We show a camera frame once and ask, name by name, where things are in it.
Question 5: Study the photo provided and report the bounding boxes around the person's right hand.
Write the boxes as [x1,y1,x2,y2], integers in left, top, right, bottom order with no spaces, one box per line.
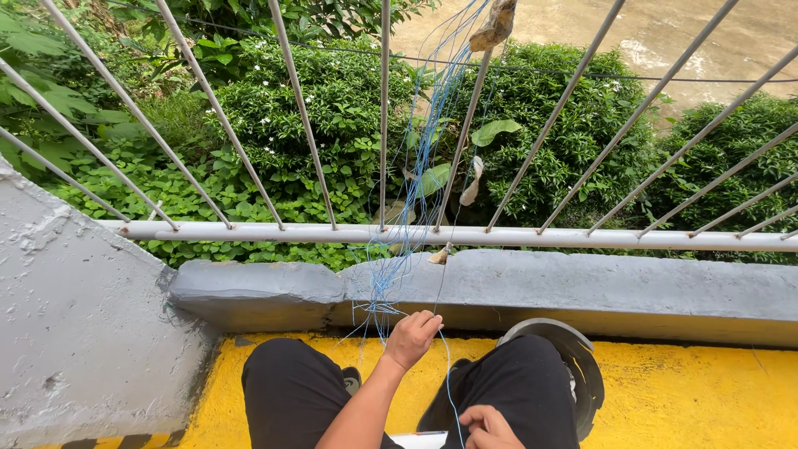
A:
[458,405,528,449]

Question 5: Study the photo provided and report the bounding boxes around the person's left hand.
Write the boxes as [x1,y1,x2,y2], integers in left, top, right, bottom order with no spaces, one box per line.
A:
[381,310,445,374]

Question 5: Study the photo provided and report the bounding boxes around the blue fishing line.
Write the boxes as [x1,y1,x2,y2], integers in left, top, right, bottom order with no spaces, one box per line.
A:
[340,0,500,449]

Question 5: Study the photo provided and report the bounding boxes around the person's black trousers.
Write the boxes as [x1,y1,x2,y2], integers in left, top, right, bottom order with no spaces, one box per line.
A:
[241,334,582,449]

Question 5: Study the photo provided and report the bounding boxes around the white flat object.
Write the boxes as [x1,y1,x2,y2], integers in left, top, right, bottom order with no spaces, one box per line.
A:
[388,430,450,449]

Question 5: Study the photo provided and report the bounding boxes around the grey black round disc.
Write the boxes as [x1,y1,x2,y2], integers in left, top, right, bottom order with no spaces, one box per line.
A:
[496,317,606,442]

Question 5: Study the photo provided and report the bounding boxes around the grey concrete kerb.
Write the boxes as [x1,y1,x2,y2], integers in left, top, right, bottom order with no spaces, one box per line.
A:
[167,248,798,349]

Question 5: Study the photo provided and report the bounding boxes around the pale dried leaf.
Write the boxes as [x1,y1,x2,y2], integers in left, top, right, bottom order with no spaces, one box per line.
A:
[459,155,485,207]

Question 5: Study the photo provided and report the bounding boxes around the white metal railing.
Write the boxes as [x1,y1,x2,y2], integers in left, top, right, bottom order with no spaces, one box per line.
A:
[0,0,798,253]

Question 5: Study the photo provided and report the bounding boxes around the green bushes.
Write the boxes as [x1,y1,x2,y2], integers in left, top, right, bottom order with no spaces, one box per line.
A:
[0,0,798,273]

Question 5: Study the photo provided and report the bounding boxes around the grey concrete post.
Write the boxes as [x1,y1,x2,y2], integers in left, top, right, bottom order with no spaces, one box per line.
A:
[0,153,222,449]

